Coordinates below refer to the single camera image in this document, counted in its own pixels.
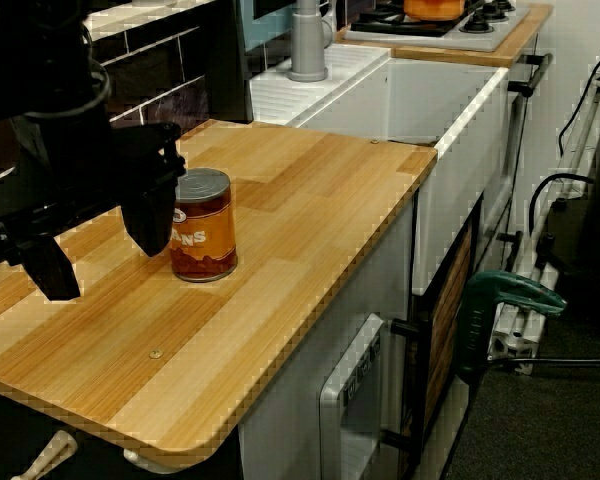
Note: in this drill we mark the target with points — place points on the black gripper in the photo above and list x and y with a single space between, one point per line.
90 165

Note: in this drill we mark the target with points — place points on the orange beans can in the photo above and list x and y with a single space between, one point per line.
205 230

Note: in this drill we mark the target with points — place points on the black stove knob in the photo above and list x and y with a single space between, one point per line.
497 7
477 24

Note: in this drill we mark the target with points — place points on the brown wooden crate panel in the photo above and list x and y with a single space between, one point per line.
447 320

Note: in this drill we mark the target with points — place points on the white toy kitchen cabinet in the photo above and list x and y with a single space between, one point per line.
285 440

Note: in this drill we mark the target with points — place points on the white hutch shelf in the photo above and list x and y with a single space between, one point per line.
130 22

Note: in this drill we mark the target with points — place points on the grey toy stove top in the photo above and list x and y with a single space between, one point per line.
430 41

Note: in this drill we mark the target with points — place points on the grey toy faucet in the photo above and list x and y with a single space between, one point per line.
307 45

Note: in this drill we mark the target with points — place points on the white toy sink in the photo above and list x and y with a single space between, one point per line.
460 165

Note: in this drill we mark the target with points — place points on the orange toy pot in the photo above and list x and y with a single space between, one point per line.
432 9

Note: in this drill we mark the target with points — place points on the green clamp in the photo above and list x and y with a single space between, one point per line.
510 291

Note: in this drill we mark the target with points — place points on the aluminium extrusion frame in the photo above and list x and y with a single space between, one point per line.
515 345

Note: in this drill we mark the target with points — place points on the grey toy dishwasher door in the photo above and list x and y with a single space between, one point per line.
330 395

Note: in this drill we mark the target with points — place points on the black hutch post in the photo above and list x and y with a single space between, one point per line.
227 60

